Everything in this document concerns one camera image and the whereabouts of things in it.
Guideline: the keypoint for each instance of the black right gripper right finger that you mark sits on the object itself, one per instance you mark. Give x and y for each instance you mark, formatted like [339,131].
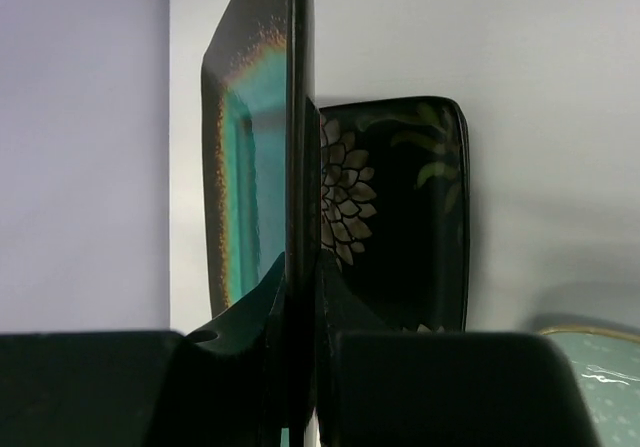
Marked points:
[381,387]

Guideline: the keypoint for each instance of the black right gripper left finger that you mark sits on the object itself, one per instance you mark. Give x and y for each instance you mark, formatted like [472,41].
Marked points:
[175,382]

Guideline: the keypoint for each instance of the small black floral plate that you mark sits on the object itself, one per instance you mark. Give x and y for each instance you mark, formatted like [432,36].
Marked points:
[395,201]

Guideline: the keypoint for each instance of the pale green plate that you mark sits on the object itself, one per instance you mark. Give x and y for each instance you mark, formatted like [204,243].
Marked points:
[606,367]

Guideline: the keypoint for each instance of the black teal square plate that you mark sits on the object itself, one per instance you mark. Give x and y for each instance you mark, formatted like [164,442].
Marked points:
[260,136]

